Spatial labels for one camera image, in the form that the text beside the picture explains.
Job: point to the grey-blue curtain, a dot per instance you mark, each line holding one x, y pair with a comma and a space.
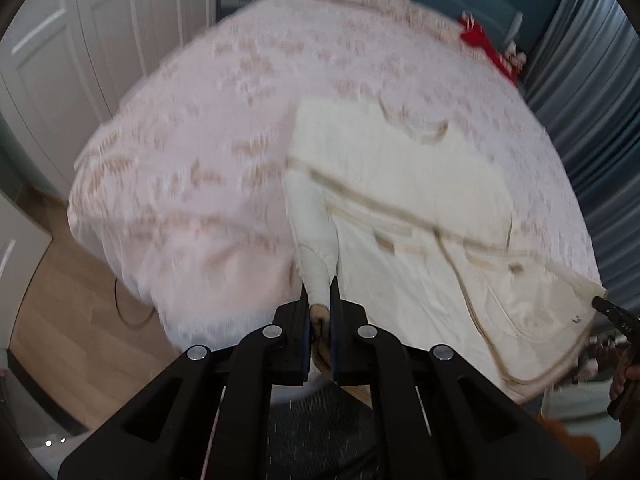
583, 86

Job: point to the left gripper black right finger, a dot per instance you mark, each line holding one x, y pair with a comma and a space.
435, 415

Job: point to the pink floral bedspread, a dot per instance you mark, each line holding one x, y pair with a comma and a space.
180, 193

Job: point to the pink floral pillow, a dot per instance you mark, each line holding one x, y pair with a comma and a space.
417, 17

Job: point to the red garment on bed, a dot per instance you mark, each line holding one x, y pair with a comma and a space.
474, 36

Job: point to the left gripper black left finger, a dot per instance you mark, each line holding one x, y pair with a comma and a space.
163, 432

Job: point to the small plush toy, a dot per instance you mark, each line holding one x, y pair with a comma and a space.
514, 58

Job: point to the white panelled wardrobe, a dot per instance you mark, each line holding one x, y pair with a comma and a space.
66, 65

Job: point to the cream quilted coat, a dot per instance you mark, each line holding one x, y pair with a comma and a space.
421, 230

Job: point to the person's right hand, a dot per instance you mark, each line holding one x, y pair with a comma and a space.
624, 371

